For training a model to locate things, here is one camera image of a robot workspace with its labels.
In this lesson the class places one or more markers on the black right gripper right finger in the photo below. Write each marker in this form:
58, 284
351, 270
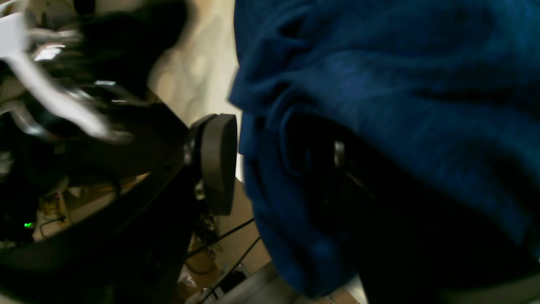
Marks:
410, 243

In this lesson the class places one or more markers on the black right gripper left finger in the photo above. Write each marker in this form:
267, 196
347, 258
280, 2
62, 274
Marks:
133, 251

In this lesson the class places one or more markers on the dark blue t-shirt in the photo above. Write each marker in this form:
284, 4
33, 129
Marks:
447, 90

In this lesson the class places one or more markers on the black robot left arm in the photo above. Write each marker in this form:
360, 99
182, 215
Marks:
75, 95

